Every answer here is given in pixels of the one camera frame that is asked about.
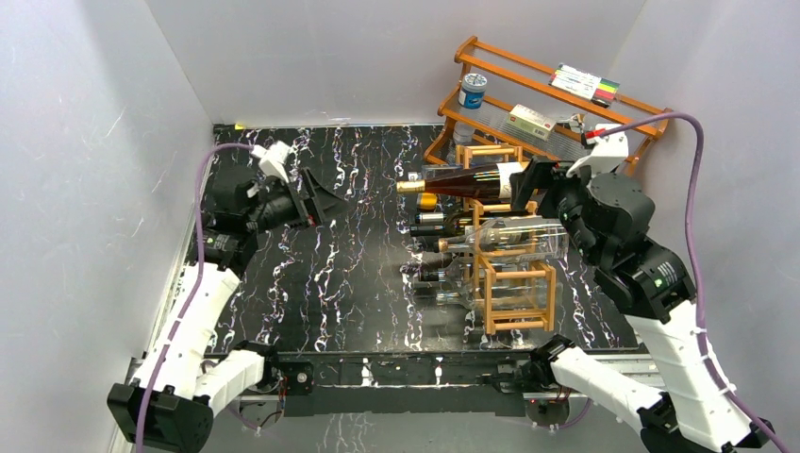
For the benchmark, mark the dark red wine bottle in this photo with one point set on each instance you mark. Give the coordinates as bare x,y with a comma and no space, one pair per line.
485,182

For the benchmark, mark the small clear plastic bottle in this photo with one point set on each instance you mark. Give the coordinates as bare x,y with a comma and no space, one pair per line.
463,134

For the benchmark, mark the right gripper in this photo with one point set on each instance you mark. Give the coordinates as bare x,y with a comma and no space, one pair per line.
541,175

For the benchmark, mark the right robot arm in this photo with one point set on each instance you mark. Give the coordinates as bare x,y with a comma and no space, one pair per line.
607,216

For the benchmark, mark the orange wooden shelf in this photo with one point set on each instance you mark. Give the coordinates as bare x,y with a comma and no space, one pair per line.
515,81

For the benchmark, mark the clear glass bottle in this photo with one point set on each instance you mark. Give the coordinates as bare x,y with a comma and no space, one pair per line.
511,239

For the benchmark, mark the yellow capped bottle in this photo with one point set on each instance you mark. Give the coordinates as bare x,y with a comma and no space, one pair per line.
427,202

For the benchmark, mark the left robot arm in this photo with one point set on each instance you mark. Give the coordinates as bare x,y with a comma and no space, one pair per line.
187,325

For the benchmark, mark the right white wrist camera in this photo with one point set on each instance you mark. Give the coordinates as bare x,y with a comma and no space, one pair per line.
606,152

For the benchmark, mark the light wooden wine rack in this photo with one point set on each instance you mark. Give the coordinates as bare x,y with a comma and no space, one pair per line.
504,320

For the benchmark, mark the clear bottle rack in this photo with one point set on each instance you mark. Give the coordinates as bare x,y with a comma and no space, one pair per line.
456,298
463,277

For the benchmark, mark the marker pen pack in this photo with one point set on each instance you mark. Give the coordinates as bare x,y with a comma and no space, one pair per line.
584,84

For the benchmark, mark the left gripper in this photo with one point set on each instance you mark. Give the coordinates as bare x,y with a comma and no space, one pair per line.
320,204

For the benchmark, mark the clear bottle bottom rack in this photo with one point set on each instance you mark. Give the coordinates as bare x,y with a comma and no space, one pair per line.
456,298

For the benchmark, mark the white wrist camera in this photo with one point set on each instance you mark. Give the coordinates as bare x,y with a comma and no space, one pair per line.
606,152
271,160

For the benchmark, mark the clear bottle lower rack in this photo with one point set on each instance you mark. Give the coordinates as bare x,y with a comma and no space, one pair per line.
463,277

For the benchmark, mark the blue white jar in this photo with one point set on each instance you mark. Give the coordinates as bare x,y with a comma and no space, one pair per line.
471,90

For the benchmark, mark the green white box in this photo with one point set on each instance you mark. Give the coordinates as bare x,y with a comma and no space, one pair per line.
531,122

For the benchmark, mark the green wine bottle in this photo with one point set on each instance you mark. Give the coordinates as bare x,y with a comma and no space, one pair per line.
441,225

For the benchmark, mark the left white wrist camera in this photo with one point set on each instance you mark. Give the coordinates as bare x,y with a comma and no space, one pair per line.
271,160

